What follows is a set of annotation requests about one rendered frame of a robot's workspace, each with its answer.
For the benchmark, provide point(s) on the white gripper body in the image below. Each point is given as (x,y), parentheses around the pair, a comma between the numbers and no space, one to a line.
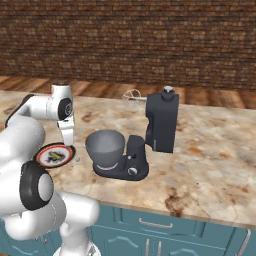
(68,135)

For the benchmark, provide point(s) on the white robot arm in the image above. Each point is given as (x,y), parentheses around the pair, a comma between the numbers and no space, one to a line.
(20,140)

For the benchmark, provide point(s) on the grey mixer bowl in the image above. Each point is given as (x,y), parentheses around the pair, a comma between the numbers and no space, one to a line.
(105,146)

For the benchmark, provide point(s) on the dark grey stand mixer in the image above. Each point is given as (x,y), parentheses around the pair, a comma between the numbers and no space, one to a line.
(162,123)

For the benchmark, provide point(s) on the red rimmed round plate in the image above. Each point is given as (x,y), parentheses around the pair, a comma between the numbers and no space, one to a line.
(42,159)

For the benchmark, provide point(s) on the silver whisk attachment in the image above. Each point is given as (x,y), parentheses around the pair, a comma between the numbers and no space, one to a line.
(132,97)

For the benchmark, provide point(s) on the teal cupboard door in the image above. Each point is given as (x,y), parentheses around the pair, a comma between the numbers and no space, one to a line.
(193,248)
(116,243)
(251,245)
(20,248)

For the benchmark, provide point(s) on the teal drawer front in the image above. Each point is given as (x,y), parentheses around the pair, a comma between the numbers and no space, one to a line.
(186,226)

